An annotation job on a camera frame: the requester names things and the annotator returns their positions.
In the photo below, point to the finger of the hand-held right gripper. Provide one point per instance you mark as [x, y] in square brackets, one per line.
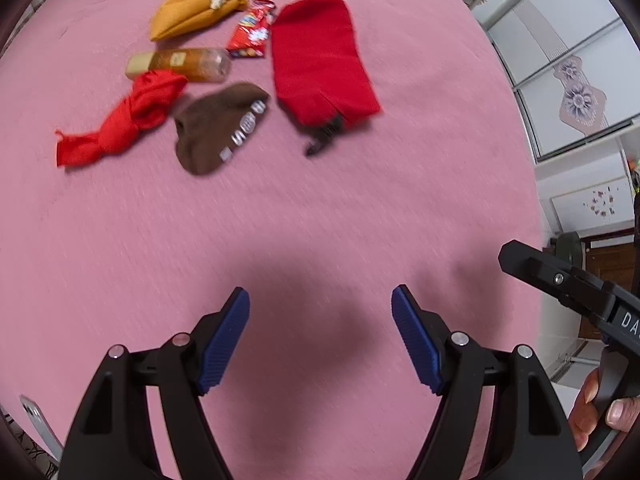
[545, 272]

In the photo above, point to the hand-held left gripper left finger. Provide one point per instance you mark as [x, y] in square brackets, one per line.
[222, 345]

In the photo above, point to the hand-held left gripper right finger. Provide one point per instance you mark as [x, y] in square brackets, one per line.
[417, 345]

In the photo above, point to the person's right hand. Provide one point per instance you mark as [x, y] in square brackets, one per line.
[582, 420]

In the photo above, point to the dark green stool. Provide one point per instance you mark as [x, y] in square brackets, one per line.
[567, 247]

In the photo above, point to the brown wooden door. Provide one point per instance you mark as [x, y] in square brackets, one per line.
[600, 255]

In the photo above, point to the white low cabinet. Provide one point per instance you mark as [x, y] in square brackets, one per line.
[590, 200]

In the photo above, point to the bed with pink sheet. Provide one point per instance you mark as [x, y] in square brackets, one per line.
[250, 235]

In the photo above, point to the brown sock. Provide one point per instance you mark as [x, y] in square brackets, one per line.
[210, 130]

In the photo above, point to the white floral sliding wardrobe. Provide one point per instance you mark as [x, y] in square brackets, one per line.
[550, 35]

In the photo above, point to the knotted red cloth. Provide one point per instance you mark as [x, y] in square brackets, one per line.
[140, 110]

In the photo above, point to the amber liquid bottle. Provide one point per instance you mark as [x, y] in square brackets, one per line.
[190, 62]

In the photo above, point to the red cloth bag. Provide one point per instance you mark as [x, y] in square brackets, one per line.
[315, 60]

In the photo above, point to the red snack packet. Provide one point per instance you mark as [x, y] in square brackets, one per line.
[252, 35]

